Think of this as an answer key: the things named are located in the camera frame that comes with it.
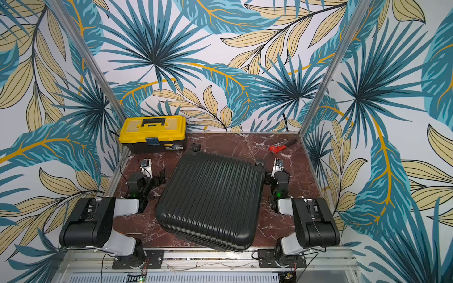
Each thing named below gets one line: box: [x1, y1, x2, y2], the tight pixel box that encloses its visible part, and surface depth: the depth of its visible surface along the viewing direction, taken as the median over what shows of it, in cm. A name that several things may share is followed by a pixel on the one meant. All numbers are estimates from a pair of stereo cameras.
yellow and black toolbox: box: [118, 114, 187, 154], surface depth 101 cm
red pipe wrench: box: [268, 139, 299, 154], surface depth 115 cm
